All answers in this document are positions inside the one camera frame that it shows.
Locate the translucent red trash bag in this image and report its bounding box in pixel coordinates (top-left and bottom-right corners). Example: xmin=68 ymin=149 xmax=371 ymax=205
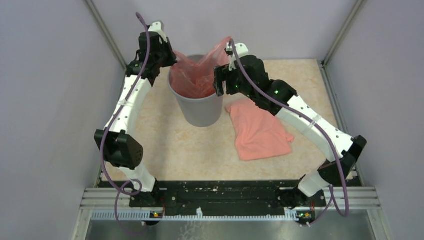
xmin=169 ymin=36 xmax=232 ymax=99

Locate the grey plastic trash bin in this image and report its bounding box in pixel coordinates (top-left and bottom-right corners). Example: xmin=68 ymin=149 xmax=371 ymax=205
xmin=168 ymin=54 xmax=224 ymax=128

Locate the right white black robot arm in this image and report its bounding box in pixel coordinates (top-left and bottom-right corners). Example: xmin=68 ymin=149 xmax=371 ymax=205
xmin=214 ymin=55 xmax=367 ymax=206

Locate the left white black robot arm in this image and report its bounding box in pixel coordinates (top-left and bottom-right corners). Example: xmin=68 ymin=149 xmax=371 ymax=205
xmin=94 ymin=30 xmax=177 ymax=207

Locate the flat pink trash bag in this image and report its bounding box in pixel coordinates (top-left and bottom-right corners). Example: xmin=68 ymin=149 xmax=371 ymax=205
xmin=224 ymin=98 xmax=295 ymax=161

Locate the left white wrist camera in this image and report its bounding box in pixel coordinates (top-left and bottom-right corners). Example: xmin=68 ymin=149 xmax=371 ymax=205
xmin=148 ymin=20 xmax=168 ymax=43

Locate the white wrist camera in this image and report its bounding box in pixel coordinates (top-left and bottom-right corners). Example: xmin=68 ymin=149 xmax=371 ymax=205
xmin=225 ymin=42 xmax=249 ymax=71
xmin=148 ymin=20 xmax=168 ymax=43

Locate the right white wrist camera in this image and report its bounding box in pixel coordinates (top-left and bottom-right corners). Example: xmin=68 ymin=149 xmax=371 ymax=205
xmin=225 ymin=42 xmax=249 ymax=71

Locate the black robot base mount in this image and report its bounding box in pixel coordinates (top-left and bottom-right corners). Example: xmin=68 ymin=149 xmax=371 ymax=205
xmin=99 ymin=177 xmax=362 ymax=218

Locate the aluminium frame rail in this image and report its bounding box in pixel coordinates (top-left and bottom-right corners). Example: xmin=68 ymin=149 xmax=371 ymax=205
xmin=79 ymin=186 xmax=382 ymax=210

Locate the white toothed cable rail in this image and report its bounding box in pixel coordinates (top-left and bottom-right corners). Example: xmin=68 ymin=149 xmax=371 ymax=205
xmin=90 ymin=207 xmax=319 ymax=222

